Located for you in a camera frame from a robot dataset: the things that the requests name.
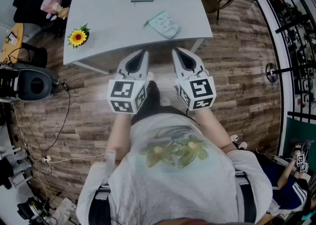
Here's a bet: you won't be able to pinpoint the black round weight plate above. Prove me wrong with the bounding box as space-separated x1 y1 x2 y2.
265 62 278 83

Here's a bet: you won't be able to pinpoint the pink bag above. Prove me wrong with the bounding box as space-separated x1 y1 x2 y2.
40 0 62 14

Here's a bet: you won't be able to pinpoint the green board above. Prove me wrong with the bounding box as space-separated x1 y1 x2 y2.
282 116 316 160

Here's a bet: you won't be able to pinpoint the person's right forearm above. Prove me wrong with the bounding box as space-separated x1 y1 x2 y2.
195 107 238 154

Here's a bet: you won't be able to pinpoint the black white striped shoulder strap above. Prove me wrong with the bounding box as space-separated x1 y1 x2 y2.
233 169 257 224
88 184 112 225

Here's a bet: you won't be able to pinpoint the grey round appliance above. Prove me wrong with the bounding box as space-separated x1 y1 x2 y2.
0 62 60 103

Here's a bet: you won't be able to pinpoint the yellow wooden table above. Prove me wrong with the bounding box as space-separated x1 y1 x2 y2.
0 23 25 65

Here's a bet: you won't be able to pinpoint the black round stool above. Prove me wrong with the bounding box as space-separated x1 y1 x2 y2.
21 42 48 69

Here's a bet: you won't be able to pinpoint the white fabric strap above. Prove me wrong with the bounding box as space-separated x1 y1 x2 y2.
105 149 117 186

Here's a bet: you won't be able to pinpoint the person's left forearm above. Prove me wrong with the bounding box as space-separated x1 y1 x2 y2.
105 112 132 163

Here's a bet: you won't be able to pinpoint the light green patterned pouch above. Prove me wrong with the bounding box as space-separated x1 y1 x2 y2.
142 10 182 39

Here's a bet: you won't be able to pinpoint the black office chair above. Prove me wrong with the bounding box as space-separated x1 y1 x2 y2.
12 0 73 38

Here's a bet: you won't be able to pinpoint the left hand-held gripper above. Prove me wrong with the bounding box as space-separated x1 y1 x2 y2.
106 49 150 115

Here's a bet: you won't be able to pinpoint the person's black trousers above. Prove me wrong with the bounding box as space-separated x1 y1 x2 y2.
130 80 196 126

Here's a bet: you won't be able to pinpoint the white plastic bag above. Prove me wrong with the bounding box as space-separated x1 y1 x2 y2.
53 198 79 225

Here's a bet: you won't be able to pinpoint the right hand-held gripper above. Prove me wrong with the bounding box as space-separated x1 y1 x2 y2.
171 47 217 111

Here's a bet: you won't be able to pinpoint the sunflower in white pot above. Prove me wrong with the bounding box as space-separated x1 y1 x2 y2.
66 22 96 50

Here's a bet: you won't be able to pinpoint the person's white flower print shirt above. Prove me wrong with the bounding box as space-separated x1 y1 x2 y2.
76 112 274 225

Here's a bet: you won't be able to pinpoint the black floor cable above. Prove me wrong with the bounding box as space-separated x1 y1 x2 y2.
43 80 72 158

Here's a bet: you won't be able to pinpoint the black metal shelf rack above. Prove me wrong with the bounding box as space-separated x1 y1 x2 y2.
251 0 316 124

